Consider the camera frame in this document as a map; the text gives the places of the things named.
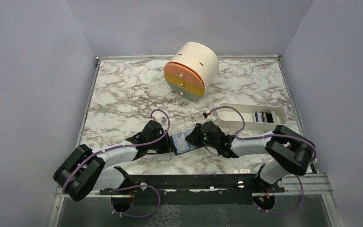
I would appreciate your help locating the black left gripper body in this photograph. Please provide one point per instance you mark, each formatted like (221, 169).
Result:
(161, 146)

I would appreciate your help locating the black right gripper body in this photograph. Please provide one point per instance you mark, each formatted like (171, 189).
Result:
(199, 140)

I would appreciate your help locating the blue card holder wallet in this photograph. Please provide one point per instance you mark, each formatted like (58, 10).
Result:
(192, 147)

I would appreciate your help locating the white rectangular plastic tray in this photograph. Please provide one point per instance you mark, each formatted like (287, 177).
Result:
(232, 115)

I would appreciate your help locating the stack of white cards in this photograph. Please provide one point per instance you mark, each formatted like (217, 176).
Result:
(274, 117)

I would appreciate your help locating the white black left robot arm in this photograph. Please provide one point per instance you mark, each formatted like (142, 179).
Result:
(82, 170)

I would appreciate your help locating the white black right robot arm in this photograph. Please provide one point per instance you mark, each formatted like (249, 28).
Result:
(291, 152)

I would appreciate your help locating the white black-striped tray card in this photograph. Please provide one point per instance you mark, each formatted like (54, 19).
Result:
(260, 117)

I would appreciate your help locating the round beige drawer cabinet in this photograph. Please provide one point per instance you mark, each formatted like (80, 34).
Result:
(191, 71)

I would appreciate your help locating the black metal base rail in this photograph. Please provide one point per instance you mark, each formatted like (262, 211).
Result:
(189, 189)

